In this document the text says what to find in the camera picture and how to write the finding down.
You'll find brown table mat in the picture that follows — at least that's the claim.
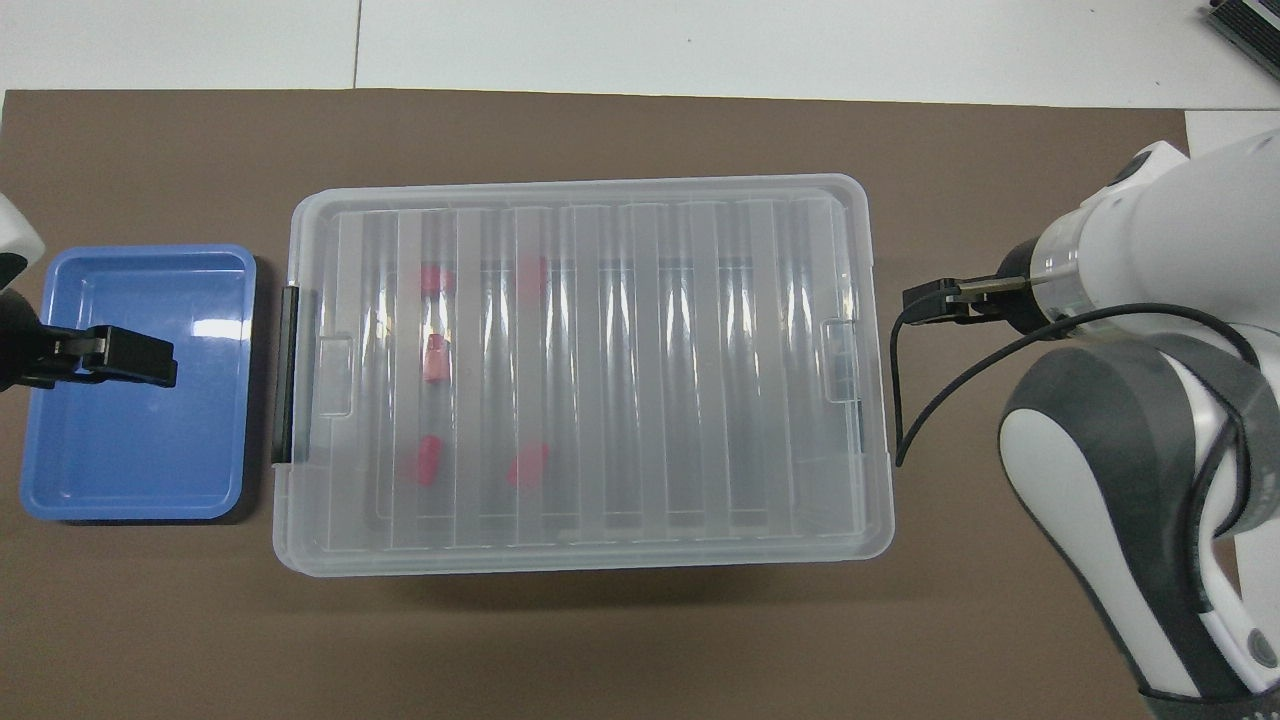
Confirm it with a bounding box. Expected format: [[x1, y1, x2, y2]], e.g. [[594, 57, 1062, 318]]
[[0, 88, 1191, 720]]

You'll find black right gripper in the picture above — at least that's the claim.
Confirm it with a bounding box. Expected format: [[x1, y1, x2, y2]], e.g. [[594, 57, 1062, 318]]
[[995, 238, 1051, 336]]

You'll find black ribbed device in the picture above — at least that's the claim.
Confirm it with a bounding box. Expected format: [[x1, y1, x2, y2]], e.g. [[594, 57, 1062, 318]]
[[1198, 0, 1280, 56]]

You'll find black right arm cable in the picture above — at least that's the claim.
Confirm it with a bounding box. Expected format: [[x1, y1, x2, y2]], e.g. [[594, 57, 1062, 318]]
[[893, 276, 1261, 471]]

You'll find blue plastic tray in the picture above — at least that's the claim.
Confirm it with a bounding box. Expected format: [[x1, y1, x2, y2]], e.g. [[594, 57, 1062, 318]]
[[20, 243, 259, 524]]

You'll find clear ribbed box lid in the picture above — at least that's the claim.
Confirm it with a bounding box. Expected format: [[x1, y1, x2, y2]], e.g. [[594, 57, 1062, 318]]
[[272, 175, 896, 578]]

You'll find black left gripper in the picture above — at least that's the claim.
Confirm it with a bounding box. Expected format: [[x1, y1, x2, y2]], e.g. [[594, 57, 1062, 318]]
[[0, 288, 179, 393]]

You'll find clear plastic storage box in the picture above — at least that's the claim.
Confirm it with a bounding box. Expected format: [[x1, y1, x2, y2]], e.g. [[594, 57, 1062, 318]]
[[272, 178, 894, 578]]

